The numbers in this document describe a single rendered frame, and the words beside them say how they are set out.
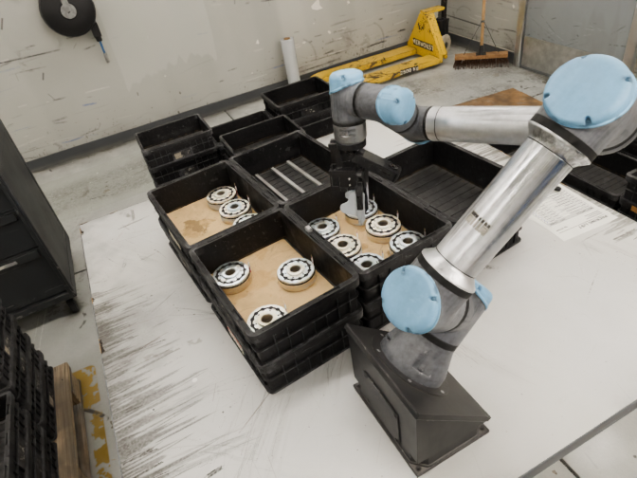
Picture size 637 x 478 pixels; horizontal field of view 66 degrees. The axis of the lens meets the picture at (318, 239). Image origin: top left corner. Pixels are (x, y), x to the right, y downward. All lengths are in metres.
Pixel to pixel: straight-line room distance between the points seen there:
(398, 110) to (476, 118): 0.16
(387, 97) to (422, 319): 0.44
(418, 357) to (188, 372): 0.65
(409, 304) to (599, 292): 0.77
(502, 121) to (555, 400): 0.63
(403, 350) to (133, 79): 3.79
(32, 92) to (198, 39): 1.35
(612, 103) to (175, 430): 1.10
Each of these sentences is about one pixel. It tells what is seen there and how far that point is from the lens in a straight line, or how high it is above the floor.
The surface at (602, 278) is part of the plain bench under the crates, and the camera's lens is 1.57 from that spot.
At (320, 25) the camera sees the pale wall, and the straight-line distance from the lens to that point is 4.90.
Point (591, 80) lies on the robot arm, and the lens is 0.84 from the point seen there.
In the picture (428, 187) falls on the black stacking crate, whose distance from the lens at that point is 1.64.
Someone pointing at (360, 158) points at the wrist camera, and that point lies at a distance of 1.14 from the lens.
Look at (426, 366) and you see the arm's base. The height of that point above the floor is 0.90.
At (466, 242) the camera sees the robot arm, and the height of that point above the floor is 1.19.
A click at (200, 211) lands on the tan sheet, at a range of 1.72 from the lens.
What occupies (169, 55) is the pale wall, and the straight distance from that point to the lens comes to 4.49.
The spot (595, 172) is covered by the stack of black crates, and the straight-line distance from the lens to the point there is 2.65.
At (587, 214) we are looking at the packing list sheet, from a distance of 1.79.
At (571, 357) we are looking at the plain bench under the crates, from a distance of 1.35.
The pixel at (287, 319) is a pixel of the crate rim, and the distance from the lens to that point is 1.10.
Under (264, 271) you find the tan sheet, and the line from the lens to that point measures 1.38.
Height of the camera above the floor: 1.73
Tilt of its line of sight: 38 degrees down
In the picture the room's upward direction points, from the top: 10 degrees counter-clockwise
